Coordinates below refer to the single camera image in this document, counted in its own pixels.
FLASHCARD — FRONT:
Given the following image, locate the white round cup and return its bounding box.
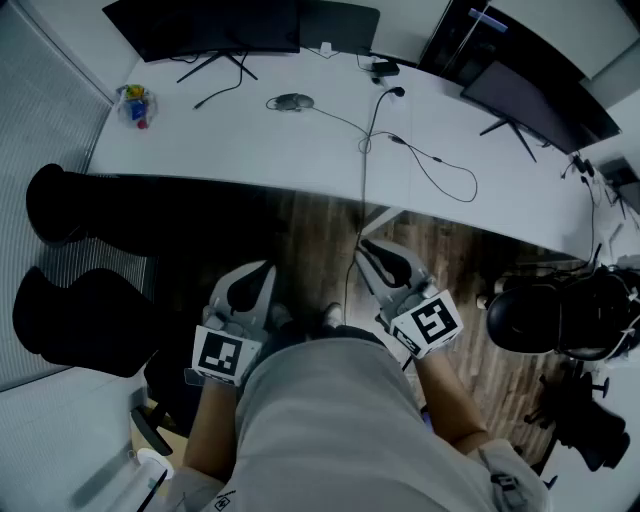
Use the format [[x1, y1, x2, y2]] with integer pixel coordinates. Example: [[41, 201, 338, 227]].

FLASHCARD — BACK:
[[134, 447, 175, 481]]

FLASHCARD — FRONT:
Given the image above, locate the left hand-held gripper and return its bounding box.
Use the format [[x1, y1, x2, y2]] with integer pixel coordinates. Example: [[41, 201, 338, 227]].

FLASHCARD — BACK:
[[185, 259, 278, 389]]

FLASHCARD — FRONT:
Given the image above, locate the black chair wheel base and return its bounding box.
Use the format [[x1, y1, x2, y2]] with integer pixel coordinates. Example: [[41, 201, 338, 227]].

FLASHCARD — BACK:
[[523, 367, 632, 474]]

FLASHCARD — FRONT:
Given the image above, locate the black power adapter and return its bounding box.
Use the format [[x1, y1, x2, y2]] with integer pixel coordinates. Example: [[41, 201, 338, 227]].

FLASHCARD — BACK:
[[370, 60, 401, 84]]

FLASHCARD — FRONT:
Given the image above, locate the black monitor cable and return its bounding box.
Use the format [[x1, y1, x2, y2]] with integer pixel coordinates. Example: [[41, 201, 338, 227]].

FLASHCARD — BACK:
[[193, 52, 252, 111]]

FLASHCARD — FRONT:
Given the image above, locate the black angled monitor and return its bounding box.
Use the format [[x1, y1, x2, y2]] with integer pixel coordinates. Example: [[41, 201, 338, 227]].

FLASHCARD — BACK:
[[459, 59, 622, 164]]

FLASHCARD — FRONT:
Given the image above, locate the black round-backed office chair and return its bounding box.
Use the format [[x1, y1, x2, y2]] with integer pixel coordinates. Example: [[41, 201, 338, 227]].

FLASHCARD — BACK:
[[484, 264, 640, 362]]

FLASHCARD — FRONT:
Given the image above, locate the black looped cable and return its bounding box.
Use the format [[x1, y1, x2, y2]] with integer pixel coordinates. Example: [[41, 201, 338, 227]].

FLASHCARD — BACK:
[[372, 130, 479, 204]]

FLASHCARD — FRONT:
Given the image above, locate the person's right shoe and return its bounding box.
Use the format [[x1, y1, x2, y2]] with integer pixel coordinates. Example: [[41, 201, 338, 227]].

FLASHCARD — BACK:
[[321, 301, 345, 330]]

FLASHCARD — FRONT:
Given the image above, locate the clear bag of colourful toys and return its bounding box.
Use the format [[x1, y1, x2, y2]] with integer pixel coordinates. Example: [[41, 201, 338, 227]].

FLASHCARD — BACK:
[[115, 83, 159, 131]]

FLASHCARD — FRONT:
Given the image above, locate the black cable with round plug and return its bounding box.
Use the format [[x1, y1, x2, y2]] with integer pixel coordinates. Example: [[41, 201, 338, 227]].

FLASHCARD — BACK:
[[343, 86, 407, 321]]

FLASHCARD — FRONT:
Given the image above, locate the white desk leg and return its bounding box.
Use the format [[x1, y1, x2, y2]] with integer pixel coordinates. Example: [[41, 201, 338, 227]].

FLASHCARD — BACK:
[[363, 203, 407, 235]]

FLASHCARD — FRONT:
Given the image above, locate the person's left forearm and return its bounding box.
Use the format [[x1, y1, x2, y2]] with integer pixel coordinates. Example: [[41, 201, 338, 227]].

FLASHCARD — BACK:
[[182, 380, 239, 482]]

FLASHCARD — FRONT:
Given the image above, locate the grey computer mouse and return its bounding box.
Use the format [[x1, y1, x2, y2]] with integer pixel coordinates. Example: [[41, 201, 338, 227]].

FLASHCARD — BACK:
[[274, 92, 316, 113]]

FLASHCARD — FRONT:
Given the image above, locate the person's left shoe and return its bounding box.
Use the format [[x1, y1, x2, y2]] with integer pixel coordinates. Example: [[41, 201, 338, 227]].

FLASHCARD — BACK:
[[269, 303, 294, 332]]

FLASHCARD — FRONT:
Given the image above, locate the black mouse cable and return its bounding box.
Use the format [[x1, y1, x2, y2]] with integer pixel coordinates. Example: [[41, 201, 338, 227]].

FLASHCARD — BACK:
[[265, 95, 374, 154]]

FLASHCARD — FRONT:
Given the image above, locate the small black monitor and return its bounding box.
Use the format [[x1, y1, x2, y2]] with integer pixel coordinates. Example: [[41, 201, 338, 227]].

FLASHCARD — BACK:
[[298, 0, 381, 56]]

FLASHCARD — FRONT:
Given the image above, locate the large black monitor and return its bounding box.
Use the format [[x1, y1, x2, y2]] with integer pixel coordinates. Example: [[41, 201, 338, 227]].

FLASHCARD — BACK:
[[102, 0, 302, 84]]

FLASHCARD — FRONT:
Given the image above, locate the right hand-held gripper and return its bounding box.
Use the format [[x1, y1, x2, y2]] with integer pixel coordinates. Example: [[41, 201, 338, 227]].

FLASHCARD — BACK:
[[353, 238, 465, 360]]

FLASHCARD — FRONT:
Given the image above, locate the person's right forearm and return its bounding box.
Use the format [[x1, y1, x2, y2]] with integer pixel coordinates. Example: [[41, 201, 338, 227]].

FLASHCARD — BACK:
[[411, 345, 489, 454]]

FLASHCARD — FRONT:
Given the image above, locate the person's shoe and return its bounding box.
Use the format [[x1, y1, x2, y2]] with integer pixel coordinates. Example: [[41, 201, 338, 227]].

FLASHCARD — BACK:
[[321, 301, 345, 330], [269, 303, 294, 332]]

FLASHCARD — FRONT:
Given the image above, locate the person's grey shirt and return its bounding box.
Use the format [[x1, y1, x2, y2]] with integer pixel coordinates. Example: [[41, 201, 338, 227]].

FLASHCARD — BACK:
[[162, 337, 551, 512]]

